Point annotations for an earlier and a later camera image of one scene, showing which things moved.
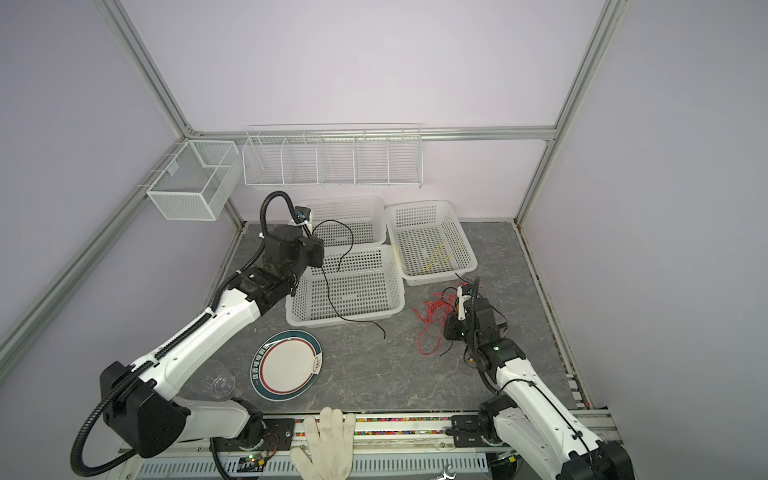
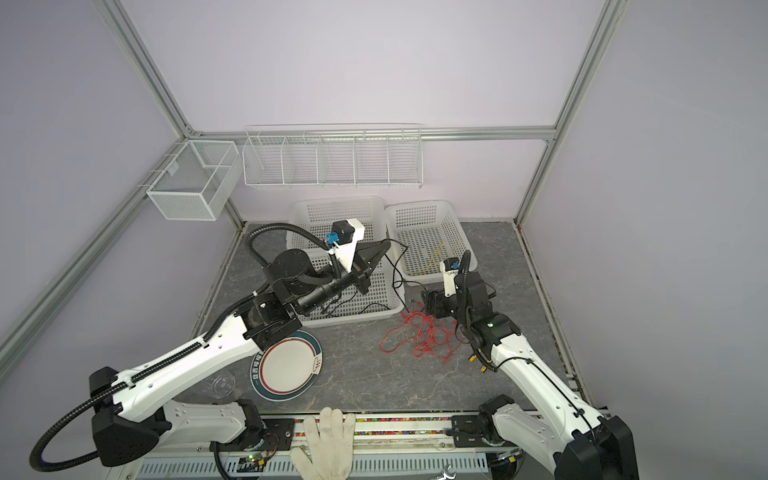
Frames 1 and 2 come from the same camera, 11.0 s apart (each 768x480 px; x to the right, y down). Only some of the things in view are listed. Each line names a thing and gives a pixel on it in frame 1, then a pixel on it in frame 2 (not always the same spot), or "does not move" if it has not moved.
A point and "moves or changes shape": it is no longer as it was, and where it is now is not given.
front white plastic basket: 355,283 does not move
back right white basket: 430,243 does not move
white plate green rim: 285,365 does not move
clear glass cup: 215,381 does not move
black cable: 338,270 -> 393,282
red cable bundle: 435,308 moves or changes shape
